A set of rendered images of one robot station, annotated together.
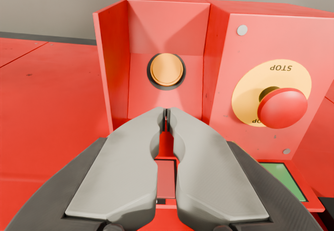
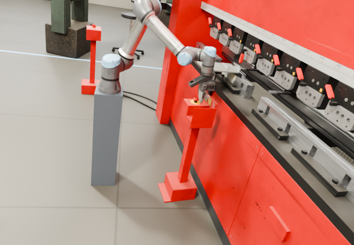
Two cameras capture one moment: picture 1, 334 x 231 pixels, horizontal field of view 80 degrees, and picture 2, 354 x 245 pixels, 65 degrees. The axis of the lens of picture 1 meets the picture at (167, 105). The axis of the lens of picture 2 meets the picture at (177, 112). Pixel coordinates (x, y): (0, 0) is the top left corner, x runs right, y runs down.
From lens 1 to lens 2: 1.75 m
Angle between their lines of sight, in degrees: 54
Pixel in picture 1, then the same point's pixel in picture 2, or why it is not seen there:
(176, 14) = (189, 118)
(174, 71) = not seen: hidden behind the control
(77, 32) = (215, 236)
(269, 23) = (187, 103)
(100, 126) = (225, 137)
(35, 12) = not seen: outside the picture
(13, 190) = (235, 124)
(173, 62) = not seen: hidden behind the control
